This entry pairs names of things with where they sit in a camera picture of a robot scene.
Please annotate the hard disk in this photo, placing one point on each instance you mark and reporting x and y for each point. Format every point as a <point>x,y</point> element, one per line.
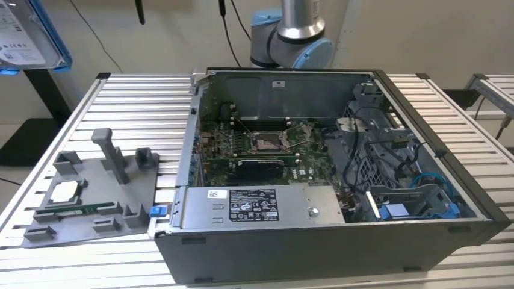
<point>25,30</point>

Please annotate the open black PC case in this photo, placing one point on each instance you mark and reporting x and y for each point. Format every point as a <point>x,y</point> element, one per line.
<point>301,259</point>

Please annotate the silver CPU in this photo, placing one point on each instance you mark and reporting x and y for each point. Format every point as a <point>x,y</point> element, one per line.
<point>66,191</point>

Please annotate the grey disk bay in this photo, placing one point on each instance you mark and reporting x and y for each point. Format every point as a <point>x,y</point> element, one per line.
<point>401,192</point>

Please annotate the metal slat side table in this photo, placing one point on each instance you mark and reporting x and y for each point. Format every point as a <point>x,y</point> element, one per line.
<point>499,87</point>

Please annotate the silver power supply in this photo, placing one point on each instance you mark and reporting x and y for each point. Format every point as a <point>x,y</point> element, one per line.
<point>261,207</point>

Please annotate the CPU socket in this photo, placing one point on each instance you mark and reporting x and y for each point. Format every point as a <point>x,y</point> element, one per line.
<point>268,143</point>

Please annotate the thin metal locking lever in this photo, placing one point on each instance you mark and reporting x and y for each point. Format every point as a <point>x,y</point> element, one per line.
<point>244,125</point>

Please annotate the expansion slot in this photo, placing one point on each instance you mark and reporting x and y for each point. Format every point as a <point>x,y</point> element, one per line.
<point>265,156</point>

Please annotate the green RAM stick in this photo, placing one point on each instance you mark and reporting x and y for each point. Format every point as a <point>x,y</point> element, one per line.
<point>81,209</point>

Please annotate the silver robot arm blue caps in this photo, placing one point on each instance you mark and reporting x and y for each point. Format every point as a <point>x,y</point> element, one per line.
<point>300,27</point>

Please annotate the black RAM slot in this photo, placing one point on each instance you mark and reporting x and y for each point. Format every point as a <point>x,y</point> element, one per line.
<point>261,119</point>
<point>264,123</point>

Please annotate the blue plastic latch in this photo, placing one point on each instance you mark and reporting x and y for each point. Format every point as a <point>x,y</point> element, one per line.
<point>157,211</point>

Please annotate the grey plastic parts rack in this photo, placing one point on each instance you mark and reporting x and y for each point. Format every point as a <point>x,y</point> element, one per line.
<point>93,186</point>

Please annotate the green motherboard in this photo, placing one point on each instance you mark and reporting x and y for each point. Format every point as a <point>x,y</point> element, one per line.
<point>313,162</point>

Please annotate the black graphics card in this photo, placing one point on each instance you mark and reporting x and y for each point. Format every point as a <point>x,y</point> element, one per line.
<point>260,171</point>

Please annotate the grey metal drive cage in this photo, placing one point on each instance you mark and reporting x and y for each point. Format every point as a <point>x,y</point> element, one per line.
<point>373,162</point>

